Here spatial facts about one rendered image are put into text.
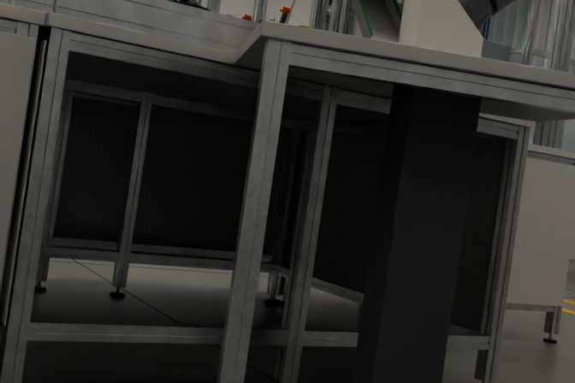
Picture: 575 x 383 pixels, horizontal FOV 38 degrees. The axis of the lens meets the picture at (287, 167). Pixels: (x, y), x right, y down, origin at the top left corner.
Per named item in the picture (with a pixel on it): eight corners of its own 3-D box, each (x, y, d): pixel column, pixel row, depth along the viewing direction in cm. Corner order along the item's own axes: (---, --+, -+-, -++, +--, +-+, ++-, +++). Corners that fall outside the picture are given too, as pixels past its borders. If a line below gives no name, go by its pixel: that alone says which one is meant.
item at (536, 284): (560, 344, 376) (586, 154, 376) (360, 338, 319) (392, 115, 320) (457, 311, 434) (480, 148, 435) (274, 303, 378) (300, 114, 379)
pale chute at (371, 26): (405, 54, 249) (411, 42, 246) (364, 45, 244) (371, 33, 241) (383, -3, 268) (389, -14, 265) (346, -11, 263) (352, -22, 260)
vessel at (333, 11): (346, 46, 339) (358, -46, 339) (317, 39, 331) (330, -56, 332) (327, 48, 351) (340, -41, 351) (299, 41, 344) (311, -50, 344)
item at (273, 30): (698, 109, 169) (700, 94, 169) (260, 35, 154) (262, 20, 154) (538, 122, 238) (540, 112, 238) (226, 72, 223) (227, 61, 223)
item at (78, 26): (535, 128, 257) (536, 118, 257) (48, 25, 181) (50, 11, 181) (299, 120, 379) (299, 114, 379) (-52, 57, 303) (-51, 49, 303)
